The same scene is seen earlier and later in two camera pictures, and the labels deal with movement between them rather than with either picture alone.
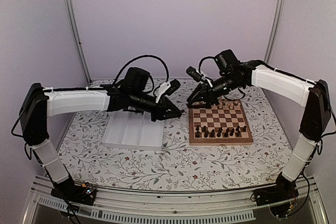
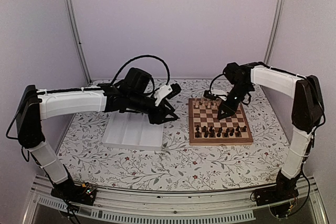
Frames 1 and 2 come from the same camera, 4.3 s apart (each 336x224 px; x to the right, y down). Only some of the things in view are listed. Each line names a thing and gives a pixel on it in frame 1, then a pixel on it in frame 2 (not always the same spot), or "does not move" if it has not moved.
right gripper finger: [208, 104] -> [229, 114]
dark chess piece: [232, 132] does not move
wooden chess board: [224, 124] does not move
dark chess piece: [218, 134] does not move
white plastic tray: [133, 130] does not move
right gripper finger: [197, 93] -> [223, 112]
